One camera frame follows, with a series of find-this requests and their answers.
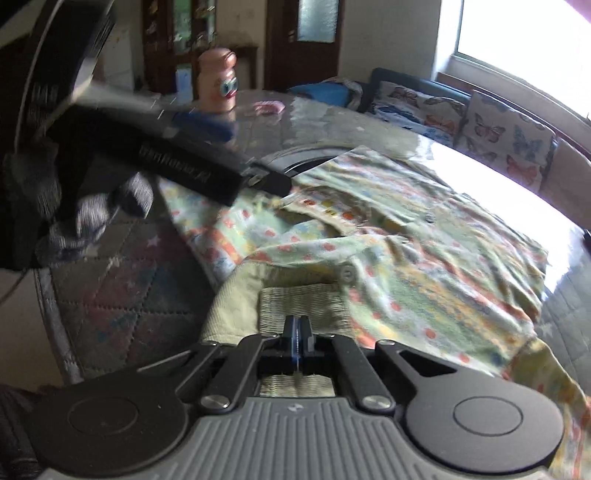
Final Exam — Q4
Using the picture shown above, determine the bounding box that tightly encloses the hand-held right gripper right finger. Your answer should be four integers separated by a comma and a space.
300, 316, 467, 414

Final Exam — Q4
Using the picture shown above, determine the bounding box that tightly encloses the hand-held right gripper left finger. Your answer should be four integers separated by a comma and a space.
139, 316, 301, 414

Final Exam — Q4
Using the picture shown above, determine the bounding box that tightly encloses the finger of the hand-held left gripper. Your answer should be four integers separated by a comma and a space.
78, 83, 236, 141
240, 166, 293, 195

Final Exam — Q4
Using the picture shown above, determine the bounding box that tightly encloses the green floral print garment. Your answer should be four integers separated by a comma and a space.
157, 145, 591, 480

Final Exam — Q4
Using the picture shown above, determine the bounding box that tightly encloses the person's left hand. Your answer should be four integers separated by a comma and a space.
2, 152, 155, 259

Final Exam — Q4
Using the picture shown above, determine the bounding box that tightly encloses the black round induction cooker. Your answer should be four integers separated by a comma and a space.
252, 147, 352, 178

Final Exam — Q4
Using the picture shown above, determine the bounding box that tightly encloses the pink bottle with eyes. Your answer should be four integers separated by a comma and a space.
196, 46, 238, 116

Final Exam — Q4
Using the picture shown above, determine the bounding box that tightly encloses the dark wooden cabinet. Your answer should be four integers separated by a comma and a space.
141, 0, 218, 100

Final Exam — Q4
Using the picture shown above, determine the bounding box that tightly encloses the blue cloth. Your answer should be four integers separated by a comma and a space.
288, 83, 352, 109

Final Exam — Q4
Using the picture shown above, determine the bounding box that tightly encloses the dark wooden door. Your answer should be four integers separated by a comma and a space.
265, 0, 345, 93

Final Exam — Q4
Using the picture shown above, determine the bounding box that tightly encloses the butterfly print cushion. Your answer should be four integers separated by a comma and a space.
457, 90, 559, 195
369, 80, 467, 139

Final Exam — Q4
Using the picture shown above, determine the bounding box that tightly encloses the dark blue sofa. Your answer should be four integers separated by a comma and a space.
369, 67, 591, 162

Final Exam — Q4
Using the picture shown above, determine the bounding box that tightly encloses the window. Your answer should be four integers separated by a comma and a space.
455, 0, 591, 121

